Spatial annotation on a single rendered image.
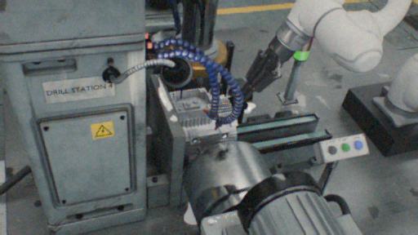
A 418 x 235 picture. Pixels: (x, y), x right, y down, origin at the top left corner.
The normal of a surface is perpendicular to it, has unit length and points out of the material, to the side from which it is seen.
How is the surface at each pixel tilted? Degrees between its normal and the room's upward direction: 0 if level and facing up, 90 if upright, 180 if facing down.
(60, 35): 90
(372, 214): 0
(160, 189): 90
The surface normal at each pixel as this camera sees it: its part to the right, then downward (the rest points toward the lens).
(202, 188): -0.70, -0.29
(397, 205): 0.11, -0.71
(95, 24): 0.32, 0.69
